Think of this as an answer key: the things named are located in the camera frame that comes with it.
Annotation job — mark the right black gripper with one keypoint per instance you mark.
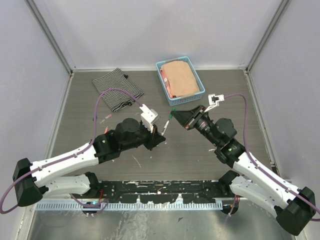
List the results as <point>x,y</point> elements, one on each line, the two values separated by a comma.
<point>188,118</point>

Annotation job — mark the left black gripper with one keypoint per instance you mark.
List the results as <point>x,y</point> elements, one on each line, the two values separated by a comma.
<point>155,139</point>

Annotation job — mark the white marker green end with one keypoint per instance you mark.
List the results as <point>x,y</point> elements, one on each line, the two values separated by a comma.
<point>165,127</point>

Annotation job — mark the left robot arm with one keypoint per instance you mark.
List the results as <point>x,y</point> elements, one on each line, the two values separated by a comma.
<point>38,179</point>

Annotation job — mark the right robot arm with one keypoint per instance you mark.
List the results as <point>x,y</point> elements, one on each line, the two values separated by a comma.
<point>292,207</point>

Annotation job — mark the light blue plastic basket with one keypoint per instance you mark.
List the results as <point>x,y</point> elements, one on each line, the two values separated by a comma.
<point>186,99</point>

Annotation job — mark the peach folded towel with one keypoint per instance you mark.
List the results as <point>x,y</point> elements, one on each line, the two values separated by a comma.
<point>179,79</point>

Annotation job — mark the black white striped cloth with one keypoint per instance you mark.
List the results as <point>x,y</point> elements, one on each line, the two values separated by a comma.
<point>115,99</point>

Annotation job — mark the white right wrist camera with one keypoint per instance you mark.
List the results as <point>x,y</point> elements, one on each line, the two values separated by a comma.
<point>214,101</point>

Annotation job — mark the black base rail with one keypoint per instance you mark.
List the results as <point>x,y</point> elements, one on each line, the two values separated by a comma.
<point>160,192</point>

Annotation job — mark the grey slotted cable duct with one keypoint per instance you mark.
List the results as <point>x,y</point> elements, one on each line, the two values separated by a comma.
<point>65,205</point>

